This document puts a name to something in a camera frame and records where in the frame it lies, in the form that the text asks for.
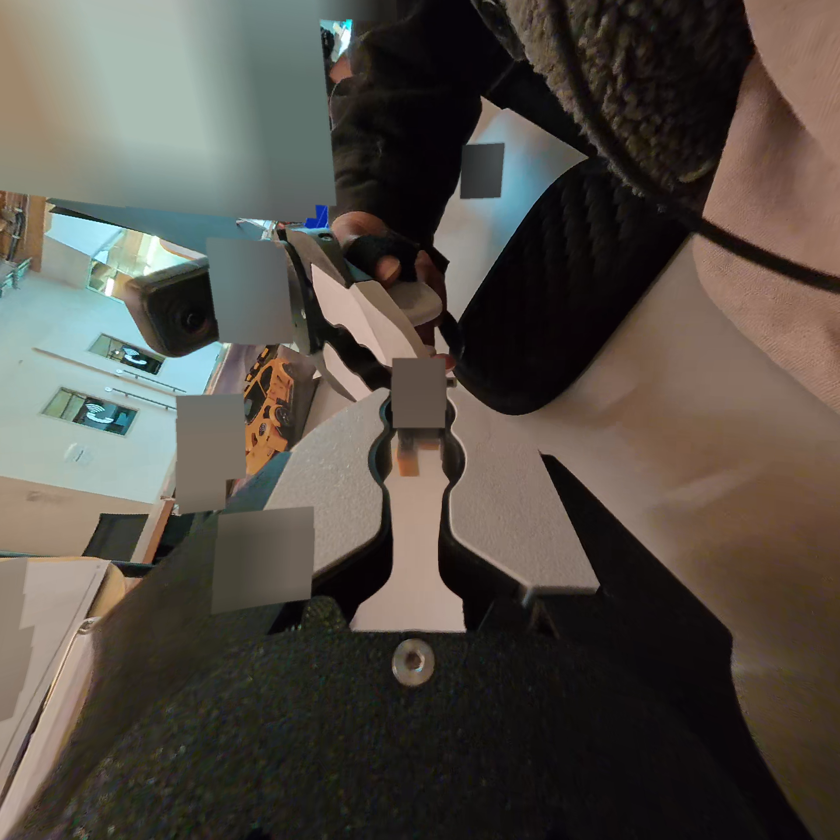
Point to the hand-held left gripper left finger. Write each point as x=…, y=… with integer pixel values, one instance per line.
x=334, y=472

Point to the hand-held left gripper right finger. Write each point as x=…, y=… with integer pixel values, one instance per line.
x=512, y=512

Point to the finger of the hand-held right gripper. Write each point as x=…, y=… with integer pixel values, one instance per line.
x=344, y=371
x=374, y=315

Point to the small orange toy brick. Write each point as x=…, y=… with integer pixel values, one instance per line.
x=410, y=466

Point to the person's right forearm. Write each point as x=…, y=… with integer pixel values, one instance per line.
x=394, y=131

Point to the person's right hand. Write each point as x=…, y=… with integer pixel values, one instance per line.
x=367, y=226

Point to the black toy set box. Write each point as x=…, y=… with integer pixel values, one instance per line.
x=269, y=420

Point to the black textured pad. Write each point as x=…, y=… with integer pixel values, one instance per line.
x=558, y=295

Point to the phone icon wall sign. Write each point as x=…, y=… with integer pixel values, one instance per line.
x=128, y=354
x=92, y=412

